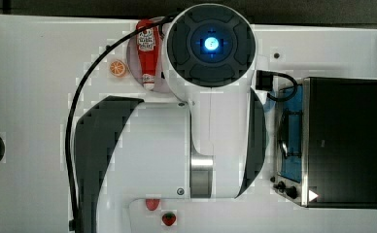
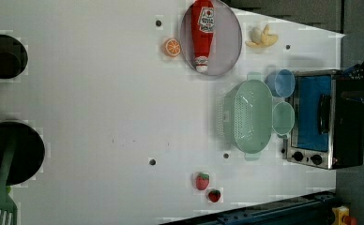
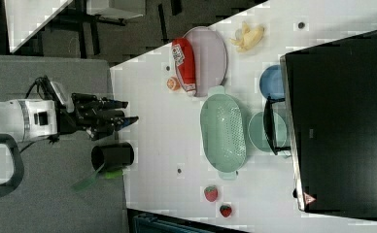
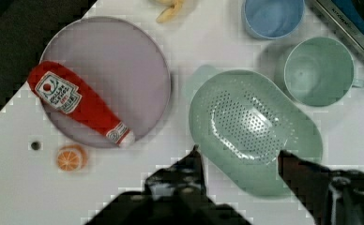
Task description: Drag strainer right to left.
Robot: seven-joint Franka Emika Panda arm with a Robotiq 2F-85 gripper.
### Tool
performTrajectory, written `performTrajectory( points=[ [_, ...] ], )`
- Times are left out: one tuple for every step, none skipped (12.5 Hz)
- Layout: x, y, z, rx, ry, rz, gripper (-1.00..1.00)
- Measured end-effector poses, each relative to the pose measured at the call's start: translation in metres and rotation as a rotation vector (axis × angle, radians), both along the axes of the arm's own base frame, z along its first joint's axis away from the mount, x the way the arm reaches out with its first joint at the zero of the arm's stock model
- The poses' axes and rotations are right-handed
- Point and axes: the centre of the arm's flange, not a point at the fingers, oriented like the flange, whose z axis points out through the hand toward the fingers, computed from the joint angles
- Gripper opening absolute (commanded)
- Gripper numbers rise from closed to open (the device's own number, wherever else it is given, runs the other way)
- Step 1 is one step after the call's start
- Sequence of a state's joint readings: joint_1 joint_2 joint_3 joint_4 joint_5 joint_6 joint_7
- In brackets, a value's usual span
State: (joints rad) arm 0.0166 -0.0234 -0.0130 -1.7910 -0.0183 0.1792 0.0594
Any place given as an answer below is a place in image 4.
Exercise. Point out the black toaster oven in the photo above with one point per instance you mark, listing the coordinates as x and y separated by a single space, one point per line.
347 16

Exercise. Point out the peeled banana toy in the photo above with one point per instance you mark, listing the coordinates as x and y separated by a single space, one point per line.
172 9

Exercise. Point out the orange slice toy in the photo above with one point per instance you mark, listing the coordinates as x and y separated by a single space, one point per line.
71 158

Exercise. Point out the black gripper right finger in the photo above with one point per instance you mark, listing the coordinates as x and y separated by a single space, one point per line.
333 197

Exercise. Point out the lilac round plate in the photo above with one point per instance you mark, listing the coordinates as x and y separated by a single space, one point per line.
122 63

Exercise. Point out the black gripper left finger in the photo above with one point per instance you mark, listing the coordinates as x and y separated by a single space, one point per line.
182 183

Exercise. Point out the red ketchup bottle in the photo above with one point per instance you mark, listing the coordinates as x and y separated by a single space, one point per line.
66 92

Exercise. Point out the green plastic strainer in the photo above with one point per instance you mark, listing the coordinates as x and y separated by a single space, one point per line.
241 120

